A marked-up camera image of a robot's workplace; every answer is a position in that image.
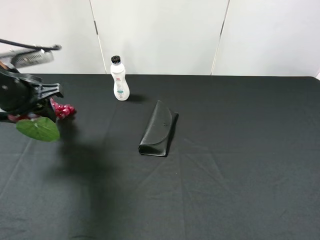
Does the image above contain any black camera cable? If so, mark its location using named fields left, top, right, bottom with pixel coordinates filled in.
left=0, top=38, right=63, bottom=51

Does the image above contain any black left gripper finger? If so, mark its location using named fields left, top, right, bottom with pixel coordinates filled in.
left=34, top=99, right=57, bottom=122
left=31, top=83, right=64, bottom=101

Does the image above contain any white plastic bottle black cap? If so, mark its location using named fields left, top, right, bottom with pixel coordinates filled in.
left=110, top=55, right=130, bottom=101

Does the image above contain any black glasses case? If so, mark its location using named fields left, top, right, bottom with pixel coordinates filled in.
left=138, top=100, right=179, bottom=157

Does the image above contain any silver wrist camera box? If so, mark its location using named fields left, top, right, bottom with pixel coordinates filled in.
left=0, top=49, right=54, bottom=69

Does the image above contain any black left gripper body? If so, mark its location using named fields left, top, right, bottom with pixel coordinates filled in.
left=0, top=66, right=41, bottom=123

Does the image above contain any red artificial grape bunch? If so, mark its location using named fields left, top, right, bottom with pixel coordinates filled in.
left=7, top=97, right=76, bottom=143

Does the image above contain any black tablecloth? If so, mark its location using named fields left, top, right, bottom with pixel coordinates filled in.
left=0, top=74, right=320, bottom=240

